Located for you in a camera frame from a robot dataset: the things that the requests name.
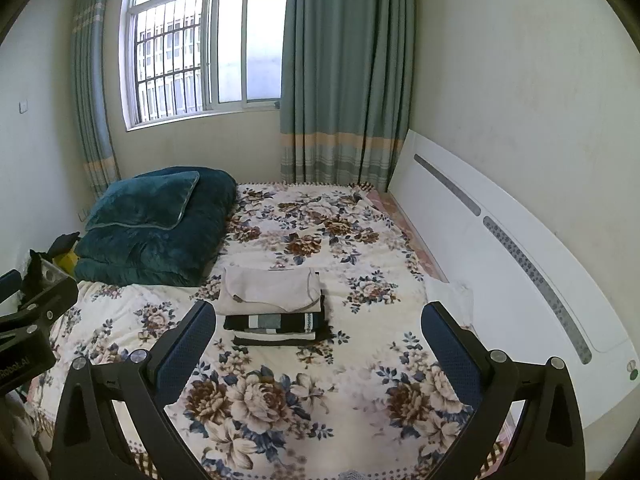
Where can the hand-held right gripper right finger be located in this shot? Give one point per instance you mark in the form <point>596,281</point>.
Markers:
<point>452,347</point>

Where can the wide green curtain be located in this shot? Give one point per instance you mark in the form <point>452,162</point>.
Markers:
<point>345,60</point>

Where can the beige long-sleeve shirt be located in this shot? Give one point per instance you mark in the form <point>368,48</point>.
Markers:
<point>270,287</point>

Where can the white folded cloth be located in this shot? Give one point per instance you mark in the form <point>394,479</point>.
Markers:
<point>450,295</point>

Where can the teal pillow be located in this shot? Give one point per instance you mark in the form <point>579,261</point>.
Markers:
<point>140,200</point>

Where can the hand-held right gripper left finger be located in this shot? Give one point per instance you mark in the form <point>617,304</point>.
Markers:
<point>182,347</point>

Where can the yellow bag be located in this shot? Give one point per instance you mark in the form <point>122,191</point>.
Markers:
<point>67,260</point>

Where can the narrow green curtain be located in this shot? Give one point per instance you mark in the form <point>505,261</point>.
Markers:
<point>92,85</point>

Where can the teal folded quilt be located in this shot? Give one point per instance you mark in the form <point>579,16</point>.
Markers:
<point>165,255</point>

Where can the barred window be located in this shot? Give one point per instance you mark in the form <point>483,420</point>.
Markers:
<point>175,60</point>

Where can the white headboard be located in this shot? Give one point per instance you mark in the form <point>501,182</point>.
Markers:
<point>450,220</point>

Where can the floral blanket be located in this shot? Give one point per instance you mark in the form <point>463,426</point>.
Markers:
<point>325,240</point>

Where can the black grey striped folded sweater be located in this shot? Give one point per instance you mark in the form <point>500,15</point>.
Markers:
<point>272,321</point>

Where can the white wall switch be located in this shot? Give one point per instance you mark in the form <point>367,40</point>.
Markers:
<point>22,106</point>

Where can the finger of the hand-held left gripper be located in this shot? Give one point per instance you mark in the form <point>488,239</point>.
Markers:
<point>9,281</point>
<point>52,295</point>

